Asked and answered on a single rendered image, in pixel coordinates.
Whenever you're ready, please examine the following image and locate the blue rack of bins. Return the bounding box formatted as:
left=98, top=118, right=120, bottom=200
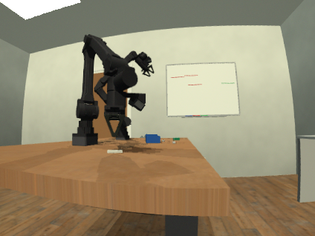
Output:
left=146, top=134, right=160, bottom=143

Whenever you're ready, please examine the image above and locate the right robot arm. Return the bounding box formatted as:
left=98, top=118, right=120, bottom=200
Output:
left=72, top=34, right=146, bottom=137

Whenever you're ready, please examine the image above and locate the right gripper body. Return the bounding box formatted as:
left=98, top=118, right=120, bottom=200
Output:
left=104, top=90, right=125, bottom=114

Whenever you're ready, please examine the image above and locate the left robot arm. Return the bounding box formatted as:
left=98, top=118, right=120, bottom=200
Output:
left=94, top=51, right=152, bottom=138

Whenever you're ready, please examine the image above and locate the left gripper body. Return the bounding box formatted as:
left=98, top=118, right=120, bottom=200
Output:
left=139, top=62, right=150, bottom=72

